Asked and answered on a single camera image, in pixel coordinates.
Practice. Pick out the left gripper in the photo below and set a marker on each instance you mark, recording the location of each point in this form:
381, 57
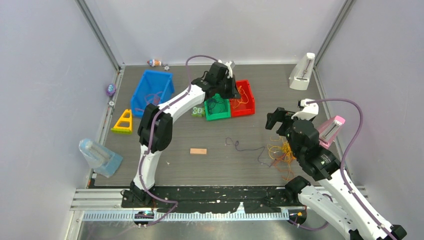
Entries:
231, 94

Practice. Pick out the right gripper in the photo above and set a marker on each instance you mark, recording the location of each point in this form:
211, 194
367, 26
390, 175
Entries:
272, 118

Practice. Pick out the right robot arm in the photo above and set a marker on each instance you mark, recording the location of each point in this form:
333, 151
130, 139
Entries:
352, 215

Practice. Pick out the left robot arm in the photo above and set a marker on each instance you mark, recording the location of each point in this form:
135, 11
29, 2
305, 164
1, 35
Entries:
155, 130

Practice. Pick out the red plastic bin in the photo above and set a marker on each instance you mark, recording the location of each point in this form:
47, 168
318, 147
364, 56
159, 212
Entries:
244, 106

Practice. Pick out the green plastic bin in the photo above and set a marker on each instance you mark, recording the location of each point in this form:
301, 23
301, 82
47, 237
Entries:
217, 108

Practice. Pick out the green monster toy block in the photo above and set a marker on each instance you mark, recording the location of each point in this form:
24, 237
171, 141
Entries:
198, 111

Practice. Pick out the white metronome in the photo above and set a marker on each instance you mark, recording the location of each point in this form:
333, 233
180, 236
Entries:
300, 76

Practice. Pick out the pink metronome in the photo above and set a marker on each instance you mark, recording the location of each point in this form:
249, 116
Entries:
329, 130

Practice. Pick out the small wooden block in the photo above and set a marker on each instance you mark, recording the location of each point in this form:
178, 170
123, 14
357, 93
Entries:
198, 151

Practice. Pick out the blue plastic bin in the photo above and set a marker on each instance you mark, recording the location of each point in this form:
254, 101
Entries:
154, 87

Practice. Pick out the small colourful figurine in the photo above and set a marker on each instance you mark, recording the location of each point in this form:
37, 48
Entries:
154, 63

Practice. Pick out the yellow triangle ladder toy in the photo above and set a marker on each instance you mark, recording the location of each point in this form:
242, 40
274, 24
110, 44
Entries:
124, 124

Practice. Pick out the purple round toy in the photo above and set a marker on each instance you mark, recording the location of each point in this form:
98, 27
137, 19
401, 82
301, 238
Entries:
110, 90

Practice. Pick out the clear plastic container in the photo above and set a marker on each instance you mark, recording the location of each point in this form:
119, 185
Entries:
102, 160

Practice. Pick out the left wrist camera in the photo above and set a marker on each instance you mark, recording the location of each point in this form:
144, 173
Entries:
230, 65

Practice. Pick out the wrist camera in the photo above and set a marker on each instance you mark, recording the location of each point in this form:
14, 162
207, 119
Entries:
230, 65
308, 109

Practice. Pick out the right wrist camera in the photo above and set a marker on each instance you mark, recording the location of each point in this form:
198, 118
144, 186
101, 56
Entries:
308, 109

